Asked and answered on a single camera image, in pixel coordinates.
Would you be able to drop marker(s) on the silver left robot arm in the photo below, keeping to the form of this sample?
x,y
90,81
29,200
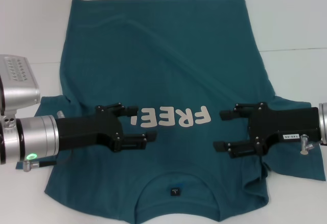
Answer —
x,y
30,137

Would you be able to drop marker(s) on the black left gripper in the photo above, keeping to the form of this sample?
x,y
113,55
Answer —
x,y
87,129

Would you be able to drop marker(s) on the teal t-shirt with white print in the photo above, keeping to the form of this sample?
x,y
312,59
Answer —
x,y
163,55

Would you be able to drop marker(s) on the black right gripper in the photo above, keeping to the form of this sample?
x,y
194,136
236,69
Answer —
x,y
286,123

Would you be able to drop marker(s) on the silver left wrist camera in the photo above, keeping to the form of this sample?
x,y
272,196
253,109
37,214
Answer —
x,y
21,81

